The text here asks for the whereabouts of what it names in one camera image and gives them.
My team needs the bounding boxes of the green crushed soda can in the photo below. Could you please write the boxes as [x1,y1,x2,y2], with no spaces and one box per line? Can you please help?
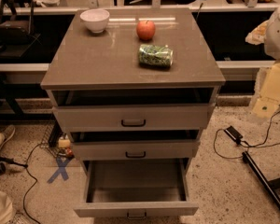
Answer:
[138,44,173,67]

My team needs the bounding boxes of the red apple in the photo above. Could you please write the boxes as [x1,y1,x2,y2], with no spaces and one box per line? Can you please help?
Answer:
[136,21,156,40]

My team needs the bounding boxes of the black floor cable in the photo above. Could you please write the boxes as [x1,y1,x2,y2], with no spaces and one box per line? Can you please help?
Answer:
[21,143,45,224]
[213,103,280,161]

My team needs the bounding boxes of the grey drawer cabinet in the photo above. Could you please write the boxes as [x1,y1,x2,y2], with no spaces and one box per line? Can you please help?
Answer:
[40,7,227,173]

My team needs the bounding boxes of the black chair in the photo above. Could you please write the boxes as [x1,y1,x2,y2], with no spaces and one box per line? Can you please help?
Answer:
[0,0,38,59]

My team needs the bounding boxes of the black power adapter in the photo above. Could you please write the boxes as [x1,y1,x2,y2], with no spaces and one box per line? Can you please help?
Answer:
[224,126,243,144]

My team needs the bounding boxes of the black floor cable right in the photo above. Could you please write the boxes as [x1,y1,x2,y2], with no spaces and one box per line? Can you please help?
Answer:
[213,103,280,161]

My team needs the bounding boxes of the grey top drawer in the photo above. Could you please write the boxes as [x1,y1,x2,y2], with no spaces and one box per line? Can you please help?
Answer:
[53,88,215,133]

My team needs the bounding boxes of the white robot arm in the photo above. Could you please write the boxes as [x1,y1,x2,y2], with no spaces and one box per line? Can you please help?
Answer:
[245,6,280,118]

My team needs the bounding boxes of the grey drawer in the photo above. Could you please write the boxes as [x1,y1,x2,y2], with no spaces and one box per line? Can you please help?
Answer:
[71,130,200,161]
[74,159,198,220]
[53,88,215,133]

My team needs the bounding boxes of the white ceramic bowl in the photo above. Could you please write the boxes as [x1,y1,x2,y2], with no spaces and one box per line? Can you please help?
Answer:
[80,8,110,34]

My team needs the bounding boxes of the black metal stand bar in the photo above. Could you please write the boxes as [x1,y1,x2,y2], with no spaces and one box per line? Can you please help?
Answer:
[242,151,280,211]

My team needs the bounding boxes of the grey middle drawer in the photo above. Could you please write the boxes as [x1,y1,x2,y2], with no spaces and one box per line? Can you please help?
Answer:
[71,130,200,161]

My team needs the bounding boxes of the blue tape cross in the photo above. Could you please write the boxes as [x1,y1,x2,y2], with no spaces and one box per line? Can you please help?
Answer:
[48,157,71,184]

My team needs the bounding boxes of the small items under cabinet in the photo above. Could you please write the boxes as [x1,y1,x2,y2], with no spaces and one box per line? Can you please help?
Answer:
[58,134,74,158]

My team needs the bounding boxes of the black floor cable left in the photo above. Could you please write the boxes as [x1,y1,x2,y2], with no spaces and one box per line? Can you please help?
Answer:
[21,143,45,224]

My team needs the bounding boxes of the grey bottom drawer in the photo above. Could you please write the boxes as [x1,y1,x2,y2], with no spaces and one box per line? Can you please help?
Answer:
[74,159,198,220]

